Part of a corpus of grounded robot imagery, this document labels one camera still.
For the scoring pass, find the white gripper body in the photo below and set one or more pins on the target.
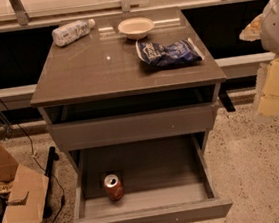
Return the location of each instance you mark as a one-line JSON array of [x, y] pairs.
[[277, 27]]

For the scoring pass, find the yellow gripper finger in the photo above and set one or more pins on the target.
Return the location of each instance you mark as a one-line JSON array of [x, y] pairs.
[[266, 101], [252, 30]]

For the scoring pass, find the red coke can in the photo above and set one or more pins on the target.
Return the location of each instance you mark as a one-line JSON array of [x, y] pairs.
[[113, 187]]

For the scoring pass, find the closed grey top drawer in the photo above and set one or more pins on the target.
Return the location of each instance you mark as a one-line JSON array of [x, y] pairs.
[[134, 127]]

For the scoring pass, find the grey drawer cabinet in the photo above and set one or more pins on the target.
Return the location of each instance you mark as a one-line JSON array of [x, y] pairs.
[[101, 76]]

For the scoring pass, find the open grey middle drawer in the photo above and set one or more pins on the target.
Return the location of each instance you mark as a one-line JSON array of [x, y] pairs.
[[164, 180]]

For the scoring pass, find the blue chip bag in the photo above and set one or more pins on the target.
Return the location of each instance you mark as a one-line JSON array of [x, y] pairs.
[[182, 52]]

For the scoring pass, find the white paper bowl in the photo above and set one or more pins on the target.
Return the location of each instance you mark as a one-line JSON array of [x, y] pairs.
[[136, 28]]

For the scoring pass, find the clear plastic water bottle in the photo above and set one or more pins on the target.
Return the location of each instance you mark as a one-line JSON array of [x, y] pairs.
[[68, 33]]

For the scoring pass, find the black cabinet foot bar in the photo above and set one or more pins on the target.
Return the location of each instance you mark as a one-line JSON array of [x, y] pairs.
[[52, 157]]

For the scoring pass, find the open cardboard box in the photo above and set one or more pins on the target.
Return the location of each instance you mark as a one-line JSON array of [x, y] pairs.
[[22, 191]]

